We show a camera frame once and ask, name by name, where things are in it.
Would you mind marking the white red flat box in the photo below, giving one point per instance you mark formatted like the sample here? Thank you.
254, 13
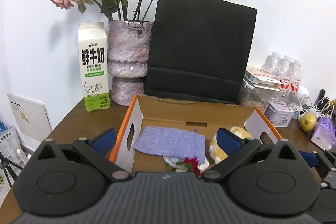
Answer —
260, 77

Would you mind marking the yellow green apple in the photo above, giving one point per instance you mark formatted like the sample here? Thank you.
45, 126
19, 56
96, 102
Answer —
308, 122

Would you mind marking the black tripod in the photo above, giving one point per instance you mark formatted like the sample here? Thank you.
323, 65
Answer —
7, 166

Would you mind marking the red white fabric item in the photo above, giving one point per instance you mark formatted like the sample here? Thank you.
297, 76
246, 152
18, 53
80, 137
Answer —
178, 165

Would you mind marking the orange cardboard box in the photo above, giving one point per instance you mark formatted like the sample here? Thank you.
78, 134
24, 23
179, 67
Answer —
200, 117

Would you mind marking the clear plastic food container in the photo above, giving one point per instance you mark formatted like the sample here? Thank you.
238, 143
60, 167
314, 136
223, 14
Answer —
256, 96

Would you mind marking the white round device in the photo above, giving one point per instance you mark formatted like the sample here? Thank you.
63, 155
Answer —
301, 96

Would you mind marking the blue white package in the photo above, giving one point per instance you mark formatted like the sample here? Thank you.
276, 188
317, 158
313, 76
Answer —
9, 143

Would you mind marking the purple tissue pack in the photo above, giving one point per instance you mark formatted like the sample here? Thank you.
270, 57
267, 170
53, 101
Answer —
324, 134

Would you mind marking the black paper bag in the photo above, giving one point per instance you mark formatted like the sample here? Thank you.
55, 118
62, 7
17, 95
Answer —
199, 50

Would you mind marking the purple ceramic vase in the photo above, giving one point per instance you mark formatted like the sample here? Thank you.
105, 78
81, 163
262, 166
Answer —
128, 56

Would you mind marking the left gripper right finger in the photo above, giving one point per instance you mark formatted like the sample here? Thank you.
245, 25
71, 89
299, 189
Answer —
266, 179

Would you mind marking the white booklet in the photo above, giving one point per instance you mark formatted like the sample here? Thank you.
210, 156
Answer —
31, 117

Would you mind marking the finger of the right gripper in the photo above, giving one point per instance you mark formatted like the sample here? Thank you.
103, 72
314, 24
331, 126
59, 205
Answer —
310, 158

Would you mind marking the purple knitted cloth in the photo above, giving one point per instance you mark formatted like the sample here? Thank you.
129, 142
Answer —
171, 142

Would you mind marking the white decorated tin box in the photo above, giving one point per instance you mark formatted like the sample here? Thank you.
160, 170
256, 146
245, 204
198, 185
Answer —
279, 114

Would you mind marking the white green milk carton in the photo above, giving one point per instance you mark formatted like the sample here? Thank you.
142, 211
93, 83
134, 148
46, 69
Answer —
92, 46

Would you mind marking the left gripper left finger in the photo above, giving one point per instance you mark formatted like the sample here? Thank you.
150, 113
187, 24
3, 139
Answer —
64, 179

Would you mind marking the yellow white plush toy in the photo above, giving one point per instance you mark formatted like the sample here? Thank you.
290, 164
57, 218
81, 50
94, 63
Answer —
227, 142

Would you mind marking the water bottle right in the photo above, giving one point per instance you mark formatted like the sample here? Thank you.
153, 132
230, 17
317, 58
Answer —
294, 73

